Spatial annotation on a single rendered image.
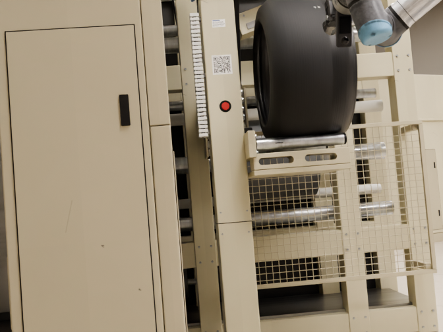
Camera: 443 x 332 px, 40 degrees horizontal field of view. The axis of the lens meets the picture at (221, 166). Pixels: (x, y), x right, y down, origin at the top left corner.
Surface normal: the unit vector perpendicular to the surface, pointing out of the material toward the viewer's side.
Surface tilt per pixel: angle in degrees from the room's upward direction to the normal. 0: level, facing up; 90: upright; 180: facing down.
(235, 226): 90
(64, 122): 90
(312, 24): 69
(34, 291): 90
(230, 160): 90
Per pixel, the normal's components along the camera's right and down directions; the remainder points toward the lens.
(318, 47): 0.07, -0.13
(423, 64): -0.54, 0.00
